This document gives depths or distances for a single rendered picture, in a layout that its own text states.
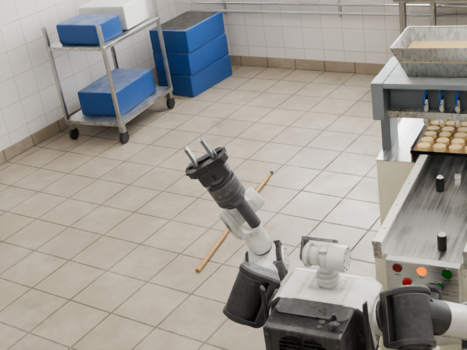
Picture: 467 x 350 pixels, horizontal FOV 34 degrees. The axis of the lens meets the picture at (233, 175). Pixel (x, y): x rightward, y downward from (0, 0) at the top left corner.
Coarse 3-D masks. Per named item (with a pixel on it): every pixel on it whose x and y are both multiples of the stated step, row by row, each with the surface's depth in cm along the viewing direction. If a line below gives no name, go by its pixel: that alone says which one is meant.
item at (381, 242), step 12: (420, 156) 301; (432, 156) 310; (420, 168) 292; (408, 180) 284; (420, 180) 294; (408, 192) 277; (396, 204) 269; (408, 204) 278; (396, 216) 264; (384, 228) 256; (396, 228) 265; (372, 240) 249; (384, 240) 252; (384, 252) 253
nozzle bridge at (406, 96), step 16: (384, 80) 304; (400, 80) 301; (416, 80) 299; (432, 80) 296; (448, 80) 294; (464, 80) 291; (384, 96) 305; (400, 96) 309; (416, 96) 306; (432, 96) 303; (448, 96) 300; (464, 96) 297; (384, 112) 306; (400, 112) 307; (416, 112) 304; (432, 112) 301; (448, 112) 298; (464, 112) 296; (384, 128) 321; (384, 144) 324
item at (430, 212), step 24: (432, 168) 303; (456, 168) 300; (432, 192) 286; (456, 192) 283; (408, 216) 273; (432, 216) 270; (456, 216) 268; (408, 240) 258; (432, 240) 256; (456, 240) 254; (384, 264) 255; (384, 288) 260
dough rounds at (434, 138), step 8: (432, 120) 330; (448, 120) 324; (464, 120) 321; (432, 128) 317; (440, 128) 321; (448, 128) 315; (456, 128) 319; (464, 128) 313; (424, 136) 314; (432, 136) 312; (440, 136) 310; (448, 136) 309; (456, 136) 308; (464, 136) 306; (416, 144) 310; (424, 144) 305; (432, 144) 308; (440, 144) 303; (448, 144) 306; (456, 144) 301; (464, 144) 304; (448, 152) 300; (456, 152) 298; (464, 152) 298
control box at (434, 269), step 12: (408, 264) 247; (420, 264) 245; (432, 264) 244; (444, 264) 243; (456, 264) 242; (396, 276) 252; (408, 276) 250; (420, 276) 247; (432, 276) 246; (456, 276) 242; (444, 288) 246; (456, 288) 244; (444, 300) 248; (456, 300) 246
